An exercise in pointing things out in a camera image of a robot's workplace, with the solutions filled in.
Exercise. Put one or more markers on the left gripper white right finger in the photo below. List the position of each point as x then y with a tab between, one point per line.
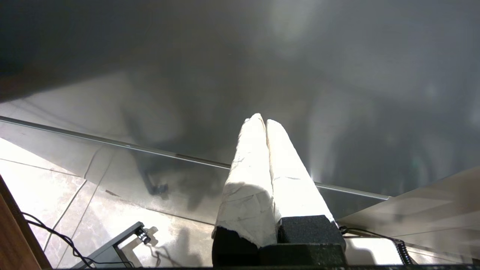
296	195

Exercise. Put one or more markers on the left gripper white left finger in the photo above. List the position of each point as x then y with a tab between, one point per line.
247	195

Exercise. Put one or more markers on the grey metal stand base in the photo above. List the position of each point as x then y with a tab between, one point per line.
112	245

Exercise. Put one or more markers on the stainless steel appliance door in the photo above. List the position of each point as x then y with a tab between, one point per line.
187	56

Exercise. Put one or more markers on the brown wooden furniture panel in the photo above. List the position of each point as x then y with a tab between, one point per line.
15	240

